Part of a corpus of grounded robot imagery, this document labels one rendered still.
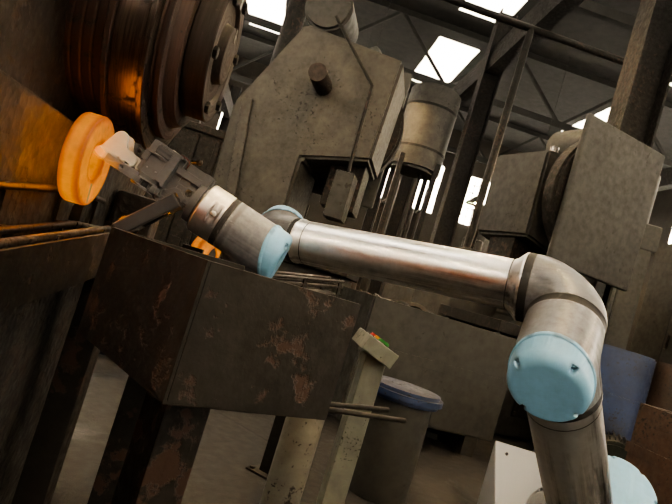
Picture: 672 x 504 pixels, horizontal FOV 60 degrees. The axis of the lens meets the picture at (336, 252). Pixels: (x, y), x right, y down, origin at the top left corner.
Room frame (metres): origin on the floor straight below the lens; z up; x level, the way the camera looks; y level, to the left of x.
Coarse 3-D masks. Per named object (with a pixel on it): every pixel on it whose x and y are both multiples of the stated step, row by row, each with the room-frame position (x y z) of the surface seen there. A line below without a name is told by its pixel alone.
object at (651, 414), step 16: (640, 416) 2.90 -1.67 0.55; (656, 416) 2.81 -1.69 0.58; (640, 432) 2.88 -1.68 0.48; (656, 432) 2.79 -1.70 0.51; (640, 448) 2.85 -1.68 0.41; (656, 448) 2.76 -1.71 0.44; (640, 464) 2.83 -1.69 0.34; (656, 464) 2.73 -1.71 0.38; (656, 480) 2.72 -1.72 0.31; (656, 496) 2.69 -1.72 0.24
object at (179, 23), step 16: (176, 0) 0.98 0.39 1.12; (192, 0) 1.02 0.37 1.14; (176, 16) 1.00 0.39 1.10; (192, 16) 1.03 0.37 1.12; (160, 32) 0.99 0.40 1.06; (176, 32) 1.01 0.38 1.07; (160, 48) 1.00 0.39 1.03; (176, 48) 1.02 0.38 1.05; (160, 64) 1.01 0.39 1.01; (176, 64) 1.04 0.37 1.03; (160, 80) 1.04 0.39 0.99; (176, 80) 1.06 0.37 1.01; (160, 96) 1.07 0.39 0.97; (176, 96) 1.10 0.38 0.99; (160, 112) 1.10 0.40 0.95; (176, 112) 1.14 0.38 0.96; (160, 128) 1.14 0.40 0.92; (176, 128) 1.27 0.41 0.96
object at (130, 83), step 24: (120, 0) 0.95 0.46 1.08; (144, 0) 0.95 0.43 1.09; (120, 24) 0.96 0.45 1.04; (144, 24) 0.96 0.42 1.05; (120, 48) 0.98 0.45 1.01; (144, 48) 0.97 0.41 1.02; (120, 72) 1.00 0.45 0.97; (144, 72) 0.99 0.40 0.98; (120, 96) 1.03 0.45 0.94; (144, 96) 1.03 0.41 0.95; (120, 120) 1.09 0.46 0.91; (144, 120) 1.08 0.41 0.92; (144, 144) 1.13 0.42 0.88
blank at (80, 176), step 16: (80, 128) 0.91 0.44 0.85; (96, 128) 0.93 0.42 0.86; (112, 128) 1.00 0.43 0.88; (64, 144) 0.90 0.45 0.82; (80, 144) 0.90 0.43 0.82; (96, 144) 0.95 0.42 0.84; (64, 160) 0.90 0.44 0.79; (80, 160) 0.91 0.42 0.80; (96, 160) 1.01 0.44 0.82; (64, 176) 0.91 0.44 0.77; (80, 176) 0.92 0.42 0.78; (96, 176) 1.00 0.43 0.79; (64, 192) 0.94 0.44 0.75; (80, 192) 0.95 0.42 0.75; (96, 192) 1.02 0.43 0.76
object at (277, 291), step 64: (128, 256) 0.68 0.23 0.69; (192, 256) 0.56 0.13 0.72; (128, 320) 0.64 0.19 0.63; (192, 320) 0.54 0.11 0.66; (256, 320) 0.59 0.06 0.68; (320, 320) 0.64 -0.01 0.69; (192, 384) 0.56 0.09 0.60; (256, 384) 0.60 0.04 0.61; (320, 384) 0.66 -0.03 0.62; (128, 448) 0.73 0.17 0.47; (192, 448) 0.72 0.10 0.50
